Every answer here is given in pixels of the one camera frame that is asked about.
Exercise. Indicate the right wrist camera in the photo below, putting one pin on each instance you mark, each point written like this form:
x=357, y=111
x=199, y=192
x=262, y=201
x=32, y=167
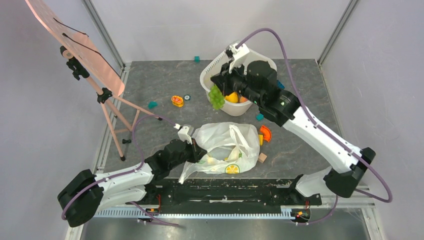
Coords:
x=236, y=53

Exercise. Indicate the yellow block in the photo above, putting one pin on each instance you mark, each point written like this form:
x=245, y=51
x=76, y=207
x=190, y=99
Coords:
x=260, y=139

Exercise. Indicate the white plastic bag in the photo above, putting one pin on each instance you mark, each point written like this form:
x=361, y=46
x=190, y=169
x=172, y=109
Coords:
x=231, y=148

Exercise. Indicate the green fake grapes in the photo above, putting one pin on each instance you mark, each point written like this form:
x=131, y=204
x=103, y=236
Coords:
x=216, y=97

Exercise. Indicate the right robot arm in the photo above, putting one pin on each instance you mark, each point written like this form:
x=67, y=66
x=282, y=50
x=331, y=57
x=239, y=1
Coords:
x=347, y=162

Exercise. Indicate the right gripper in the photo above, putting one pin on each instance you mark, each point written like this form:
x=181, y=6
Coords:
x=224, y=81

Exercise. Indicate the teal rectangular block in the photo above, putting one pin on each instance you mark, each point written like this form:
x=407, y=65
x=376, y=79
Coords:
x=259, y=117

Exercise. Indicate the white plastic basin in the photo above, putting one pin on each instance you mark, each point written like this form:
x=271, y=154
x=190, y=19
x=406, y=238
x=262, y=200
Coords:
x=261, y=76

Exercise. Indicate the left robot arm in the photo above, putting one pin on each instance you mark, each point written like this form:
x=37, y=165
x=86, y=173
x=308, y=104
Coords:
x=89, y=193

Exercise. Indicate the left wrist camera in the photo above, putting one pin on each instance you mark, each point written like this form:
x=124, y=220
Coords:
x=185, y=132

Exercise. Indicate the wooden cube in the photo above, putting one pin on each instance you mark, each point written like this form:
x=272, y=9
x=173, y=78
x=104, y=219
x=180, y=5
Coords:
x=262, y=157

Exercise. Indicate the pink board on stand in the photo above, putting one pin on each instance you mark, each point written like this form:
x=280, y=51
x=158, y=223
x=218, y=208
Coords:
x=86, y=62

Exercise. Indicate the yellow fake mango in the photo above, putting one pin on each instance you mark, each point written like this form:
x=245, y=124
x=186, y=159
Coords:
x=232, y=98

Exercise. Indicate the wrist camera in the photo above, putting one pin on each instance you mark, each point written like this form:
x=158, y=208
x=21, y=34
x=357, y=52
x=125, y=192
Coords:
x=236, y=53
x=185, y=132

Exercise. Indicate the blue lego brick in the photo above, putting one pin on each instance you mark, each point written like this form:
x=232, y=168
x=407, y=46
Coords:
x=280, y=85

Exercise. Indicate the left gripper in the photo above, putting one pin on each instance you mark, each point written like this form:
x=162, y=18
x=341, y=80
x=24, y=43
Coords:
x=197, y=152

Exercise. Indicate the fake peach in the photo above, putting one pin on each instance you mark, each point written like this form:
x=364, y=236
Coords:
x=242, y=99

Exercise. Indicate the orange curved block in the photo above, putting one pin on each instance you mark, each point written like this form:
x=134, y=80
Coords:
x=266, y=133

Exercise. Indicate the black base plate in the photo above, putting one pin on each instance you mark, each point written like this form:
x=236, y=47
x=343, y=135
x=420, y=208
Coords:
x=225, y=196

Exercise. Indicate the orange yellow toy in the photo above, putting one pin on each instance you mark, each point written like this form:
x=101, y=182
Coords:
x=177, y=101

